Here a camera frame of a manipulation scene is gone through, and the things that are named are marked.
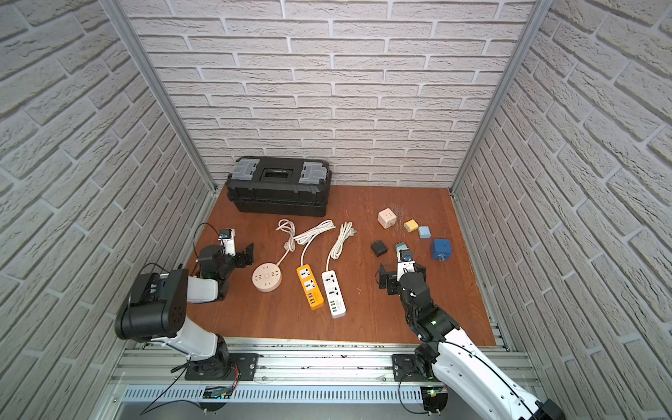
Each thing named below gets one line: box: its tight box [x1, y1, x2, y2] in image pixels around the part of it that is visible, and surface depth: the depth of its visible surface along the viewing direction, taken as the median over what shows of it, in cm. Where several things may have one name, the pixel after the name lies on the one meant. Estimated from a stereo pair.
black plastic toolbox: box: [225, 155, 332, 217], surface depth 102 cm
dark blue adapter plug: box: [432, 238, 453, 263], surface depth 97 cm
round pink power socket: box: [251, 262, 283, 293], surface depth 91 cm
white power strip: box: [321, 269, 347, 320], surface depth 87 cm
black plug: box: [371, 240, 388, 258], surface depth 102 cm
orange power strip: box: [296, 264, 325, 311], surface depth 89 cm
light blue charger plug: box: [418, 225, 432, 239], surface depth 105 cm
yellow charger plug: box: [403, 218, 420, 233], surface depth 107 cm
